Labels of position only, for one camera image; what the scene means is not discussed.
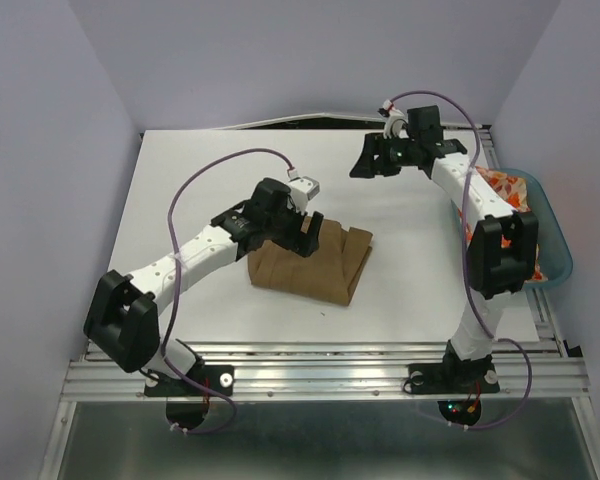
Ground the purple cable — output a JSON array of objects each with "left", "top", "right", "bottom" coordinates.
[
  {"left": 382, "top": 90, "right": 534, "bottom": 431},
  {"left": 159, "top": 149, "right": 298, "bottom": 435}
]

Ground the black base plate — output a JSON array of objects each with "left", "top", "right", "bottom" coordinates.
[
  {"left": 140, "top": 364, "right": 237, "bottom": 436},
  {"left": 402, "top": 363, "right": 501, "bottom": 429}
]

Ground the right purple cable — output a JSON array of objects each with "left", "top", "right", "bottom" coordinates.
[{"left": 382, "top": 90, "right": 534, "bottom": 431}]

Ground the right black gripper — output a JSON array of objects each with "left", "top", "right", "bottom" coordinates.
[{"left": 349, "top": 132, "right": 420, "bottom": 179}]

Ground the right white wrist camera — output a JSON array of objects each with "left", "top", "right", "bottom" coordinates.
[{"left": 378, "top": 100, "right": 408, "bottom": 139}]

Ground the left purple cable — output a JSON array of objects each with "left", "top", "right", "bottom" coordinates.
[{"left": 159, "top": 149, "right": 298, "bottom": 435}]

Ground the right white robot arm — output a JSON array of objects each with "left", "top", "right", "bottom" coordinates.
[{"left": 349, "top": 100, "right": 539, "bottom": 390}]

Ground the blue plastic basket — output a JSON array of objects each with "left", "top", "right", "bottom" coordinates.
[{"left": 434, "top": 162, "right": 573, "bottom": 299}]

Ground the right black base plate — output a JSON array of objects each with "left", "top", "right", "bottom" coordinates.
[{"left": 402, "top": 363, "right": 501, "bottom": 429}]

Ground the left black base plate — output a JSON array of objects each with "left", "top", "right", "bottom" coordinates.
[{"left": 140, "top": 364, "right": 237, "bottom": 436}]

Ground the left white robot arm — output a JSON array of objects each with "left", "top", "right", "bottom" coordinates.
[{"left": 83, "top": 177, "right": 323, "bottom": 394}]

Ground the orange floral skirt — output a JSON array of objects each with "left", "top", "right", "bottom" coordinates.
[{"left": 465, "top": 166, "right": 548, "bottom": 284}]

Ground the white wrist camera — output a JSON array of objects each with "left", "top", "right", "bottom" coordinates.
[
  {"left": 287, "top": 168, "right": 320, "bottom": 214},
  {"left": 378, "top": 100, "right": 408, "bottom": 139}
]

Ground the brown pleated skirt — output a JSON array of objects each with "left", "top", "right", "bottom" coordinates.
[{"left": 247, "top": 219, "right": 373, "bottom": 306}]

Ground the aluminium rail frame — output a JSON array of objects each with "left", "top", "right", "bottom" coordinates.
[{"left": 40, "top": 290, "right": 600, "bottom": 479}]

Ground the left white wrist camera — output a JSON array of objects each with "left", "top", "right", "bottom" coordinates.
[{"left": 287, "top": 168, "right": 320, "bottom": 214}]

